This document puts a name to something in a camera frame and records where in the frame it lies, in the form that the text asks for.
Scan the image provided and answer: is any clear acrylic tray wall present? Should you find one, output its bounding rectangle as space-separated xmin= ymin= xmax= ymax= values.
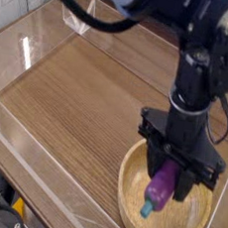
xmin=0 ymin=101 xmax=120 ymax=228

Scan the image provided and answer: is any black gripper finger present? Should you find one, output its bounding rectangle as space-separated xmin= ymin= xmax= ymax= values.
xmin=147 ymin=140 xmax=167 ymax=177
xmin=173 ymin=170 xmax=195 ymax=202

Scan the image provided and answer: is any yellow black device base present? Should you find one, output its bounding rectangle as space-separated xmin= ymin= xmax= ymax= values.
xmin=0 ymin=195 xmax=30 ymax=228

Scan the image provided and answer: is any black cable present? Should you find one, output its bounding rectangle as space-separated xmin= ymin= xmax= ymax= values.
xmin=39 ymin=0 xmax=156 ymax=38

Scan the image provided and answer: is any brown wooden bowl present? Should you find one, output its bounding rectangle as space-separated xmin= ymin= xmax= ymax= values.
xmin=117 ymin=139 xmax=213 ymax=228

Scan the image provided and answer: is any purple toy eggplant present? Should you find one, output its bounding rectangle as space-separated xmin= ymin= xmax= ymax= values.
xmin=141 ymin=159 xmax=179 ymax=218

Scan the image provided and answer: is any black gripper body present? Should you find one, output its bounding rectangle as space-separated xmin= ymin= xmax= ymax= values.
xmin=138 ymin=107 xmax=225 ymax=190

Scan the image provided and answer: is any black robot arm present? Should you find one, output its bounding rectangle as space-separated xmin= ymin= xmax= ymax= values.
xmin=113 ymin=0 xmax=228 ymax=202

